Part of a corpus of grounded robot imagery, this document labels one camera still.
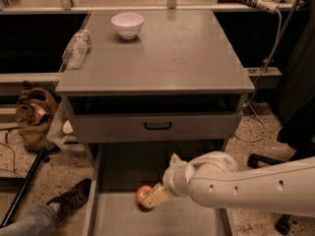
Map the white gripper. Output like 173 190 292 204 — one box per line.
141 153 196 208

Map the red apple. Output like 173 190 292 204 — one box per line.
136 185 153 205

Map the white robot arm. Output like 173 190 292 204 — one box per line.
136 151 315 217

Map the grey open middle drawer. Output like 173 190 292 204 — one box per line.
83 141 236 236

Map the grey top drawer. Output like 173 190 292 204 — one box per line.
67 95 244 145

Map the grey drawer cabinet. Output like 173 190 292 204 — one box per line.
56 10 254 150

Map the brown leather shoe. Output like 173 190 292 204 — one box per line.
47 178 92 220

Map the clear plastic storage bin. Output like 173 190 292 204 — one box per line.
47 100 86 155

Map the black metal pole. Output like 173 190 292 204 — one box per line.
0 149 50 228

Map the blue jeans leg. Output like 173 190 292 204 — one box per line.
0 203 61 236

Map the brown backpack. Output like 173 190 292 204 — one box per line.
16 81 58 152

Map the clear plastic water bottle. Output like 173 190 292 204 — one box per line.
62 29 92 69

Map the white ceramic bowl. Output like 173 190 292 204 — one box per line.
111 13 144 39

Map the grey cable on floor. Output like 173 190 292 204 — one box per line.
233 8 284 144

